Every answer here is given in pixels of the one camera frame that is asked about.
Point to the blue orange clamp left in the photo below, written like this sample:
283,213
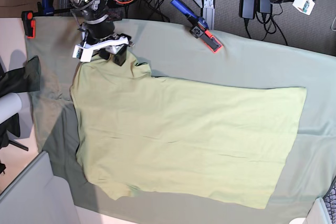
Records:
45,8

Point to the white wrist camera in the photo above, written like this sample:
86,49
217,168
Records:
304,6
82,53

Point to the blue orange clamp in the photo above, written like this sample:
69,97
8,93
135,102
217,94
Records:
45,8
199,28

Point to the blue orange clamp centre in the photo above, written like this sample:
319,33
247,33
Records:
199,28

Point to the dark green garment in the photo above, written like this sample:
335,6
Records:
21,80

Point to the white grey bin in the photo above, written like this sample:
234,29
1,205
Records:
36,195

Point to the grey-green table cloth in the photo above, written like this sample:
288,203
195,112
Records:
171,51

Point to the white paper roll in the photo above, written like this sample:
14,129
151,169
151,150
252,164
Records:
10,104

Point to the light yellow-green T-shirt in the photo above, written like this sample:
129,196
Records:
159,134

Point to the aluminium frame post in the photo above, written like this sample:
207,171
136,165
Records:
208,1

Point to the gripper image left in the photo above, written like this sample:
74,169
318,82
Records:
119,57

